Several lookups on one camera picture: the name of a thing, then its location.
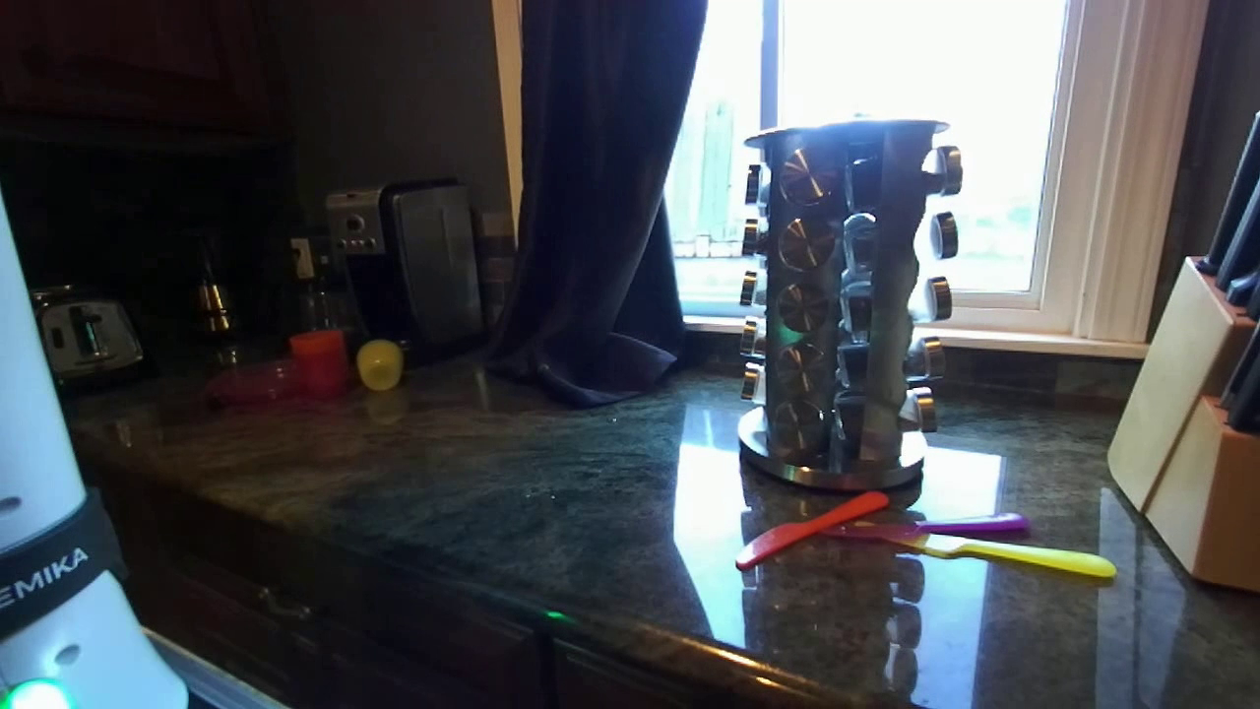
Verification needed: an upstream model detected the yellow plastic cup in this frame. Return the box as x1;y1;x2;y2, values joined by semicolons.
356;334;410;397

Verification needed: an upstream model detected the short dark knife handle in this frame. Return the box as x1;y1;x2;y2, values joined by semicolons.
1219;322;1260;439

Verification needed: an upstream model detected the dark glass bottle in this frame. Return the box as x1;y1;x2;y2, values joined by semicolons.
192;231;243;370

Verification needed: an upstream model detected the metal drawer handle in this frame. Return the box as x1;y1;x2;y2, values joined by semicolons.
251;582;321;630

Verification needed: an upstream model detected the dark navy curtain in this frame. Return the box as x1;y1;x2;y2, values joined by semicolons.
484;0;712;410

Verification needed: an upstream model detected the red plastic plate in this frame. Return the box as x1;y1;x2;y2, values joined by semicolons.
207;364;300;415

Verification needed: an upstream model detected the silver black coffee maker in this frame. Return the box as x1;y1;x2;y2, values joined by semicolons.
322;177;487;356

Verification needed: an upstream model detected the dark wood cabinet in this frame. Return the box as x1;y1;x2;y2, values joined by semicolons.
74;444;842;709

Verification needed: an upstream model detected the red plastic knife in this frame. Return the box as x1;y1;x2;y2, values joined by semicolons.
733;490;900;575

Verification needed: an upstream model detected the red plastic cup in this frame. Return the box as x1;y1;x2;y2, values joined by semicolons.
288;327;356;405

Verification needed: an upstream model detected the light wooden knife block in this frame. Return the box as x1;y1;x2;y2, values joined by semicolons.
1103;251;1260;599

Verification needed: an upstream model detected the long dark knife handle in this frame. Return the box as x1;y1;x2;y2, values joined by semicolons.
1199;112;1260;282

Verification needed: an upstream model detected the bottle with white label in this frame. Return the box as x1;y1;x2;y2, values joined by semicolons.
288;231;340;338

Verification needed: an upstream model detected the steel rotating spice rack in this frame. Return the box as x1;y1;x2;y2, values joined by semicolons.
733;113;969;499

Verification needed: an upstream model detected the purple handled knife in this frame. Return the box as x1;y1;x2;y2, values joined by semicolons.
904;513;1037;545

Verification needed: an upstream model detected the yellow handled knife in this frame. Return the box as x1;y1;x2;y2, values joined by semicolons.
839;521;1123;588

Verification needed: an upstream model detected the silver toaster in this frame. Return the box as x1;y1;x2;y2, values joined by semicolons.
33;282;151;387

